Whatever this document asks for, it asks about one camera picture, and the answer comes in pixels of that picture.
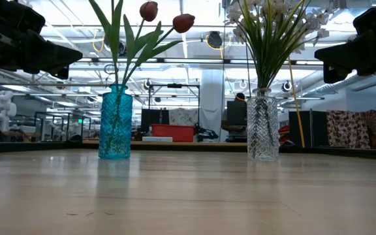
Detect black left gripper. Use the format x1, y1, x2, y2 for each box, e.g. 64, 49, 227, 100
0, 0, 83, 80

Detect blue glass vase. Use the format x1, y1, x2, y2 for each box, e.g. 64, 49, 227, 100
98, 84, 134, 160

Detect clear glass vase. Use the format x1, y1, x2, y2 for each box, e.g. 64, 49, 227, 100
246, 87, 280, 162

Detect patterned fabric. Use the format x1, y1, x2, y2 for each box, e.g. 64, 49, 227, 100
326, 110, 376, 150

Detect black cabinet panel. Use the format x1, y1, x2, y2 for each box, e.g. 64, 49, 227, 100
288, 110, 328, 148

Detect black vertical pole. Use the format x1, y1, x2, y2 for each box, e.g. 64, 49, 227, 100
0, 139, 376, 161

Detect person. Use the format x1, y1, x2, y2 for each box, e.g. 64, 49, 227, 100
222, 92, 248, 133

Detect black monitor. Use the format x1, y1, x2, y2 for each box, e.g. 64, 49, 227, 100
140, 108, 170, 131
226, 101, 248, 127

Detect white flat box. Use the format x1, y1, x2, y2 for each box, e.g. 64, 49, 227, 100
142, 136, 174, 143

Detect red plastic bin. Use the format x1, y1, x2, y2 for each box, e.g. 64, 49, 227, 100
151, 123, 195, 143

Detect white cloth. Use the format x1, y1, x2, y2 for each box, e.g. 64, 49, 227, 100
168, 107, 223, 143

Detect yellow cable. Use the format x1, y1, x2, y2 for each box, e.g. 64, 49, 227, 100
287, 55, 306, 148

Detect black camera rig frame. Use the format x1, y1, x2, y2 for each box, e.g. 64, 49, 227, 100
147, 83, 201, 138

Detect black ceiling cable reel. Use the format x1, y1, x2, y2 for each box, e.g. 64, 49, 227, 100
206, 31, 223, 50

